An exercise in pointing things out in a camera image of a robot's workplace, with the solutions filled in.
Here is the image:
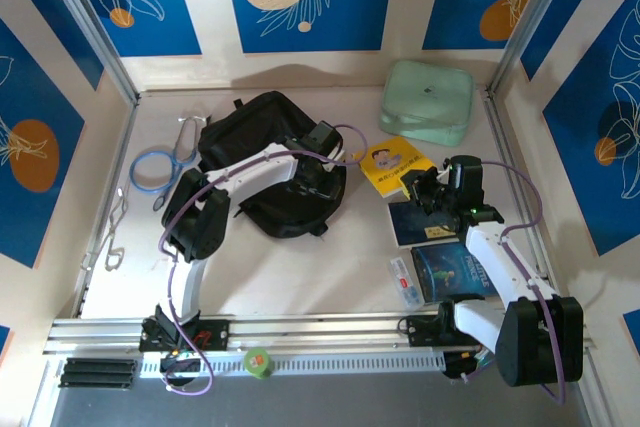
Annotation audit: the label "mint green zip pouch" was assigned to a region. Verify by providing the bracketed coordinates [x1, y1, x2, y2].
[378, 59, 475, 146]

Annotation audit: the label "green tape roll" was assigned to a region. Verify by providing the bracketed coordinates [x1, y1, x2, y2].
[243, 346, 274, 379]

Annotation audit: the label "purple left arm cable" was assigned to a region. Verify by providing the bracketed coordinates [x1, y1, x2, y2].
[157, 122, 371, 396]

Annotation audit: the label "slotted grey cable duct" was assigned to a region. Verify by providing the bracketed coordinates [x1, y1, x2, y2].
[138, 350, 446, 379]

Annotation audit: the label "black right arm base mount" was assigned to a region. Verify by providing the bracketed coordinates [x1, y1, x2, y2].
[403, 314, 451, 348]

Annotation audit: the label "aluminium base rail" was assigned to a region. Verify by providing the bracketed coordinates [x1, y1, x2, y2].
[43, 311, 597, 356]

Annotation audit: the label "navy blue book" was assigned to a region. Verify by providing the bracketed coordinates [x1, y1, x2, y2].
[388, 199, 469, 248]

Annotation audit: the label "black backpack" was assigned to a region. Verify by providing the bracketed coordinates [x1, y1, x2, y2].
[197, 90, 349, 239]

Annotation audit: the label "yellow cartoon book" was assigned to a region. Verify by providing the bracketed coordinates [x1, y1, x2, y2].
[359, 135, 436, 199]

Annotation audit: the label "Little Prince book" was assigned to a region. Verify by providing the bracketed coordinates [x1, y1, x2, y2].
[410, 242, 499, 304]

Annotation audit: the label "aluminium frame post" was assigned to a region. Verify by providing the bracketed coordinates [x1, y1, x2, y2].
[37, 0, 141, 104]
[487, 0, 576, 98]

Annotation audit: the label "metal tongs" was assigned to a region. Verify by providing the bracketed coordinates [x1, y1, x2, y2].
[92, 186, 132, 271]

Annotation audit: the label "black ribbed block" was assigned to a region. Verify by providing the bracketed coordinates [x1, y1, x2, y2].
[58, 357, 137, 389]

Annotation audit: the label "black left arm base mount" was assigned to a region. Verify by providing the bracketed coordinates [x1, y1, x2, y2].
[138, 315, 231, 353]

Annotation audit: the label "clear plastic stationery pack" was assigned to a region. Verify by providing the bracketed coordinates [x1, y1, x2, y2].
[388, 256, 425, 311]

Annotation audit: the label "aluminium table side rail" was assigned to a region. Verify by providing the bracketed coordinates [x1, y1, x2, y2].
[74, 96, 141, 318]
[482, 91, 556, 288]

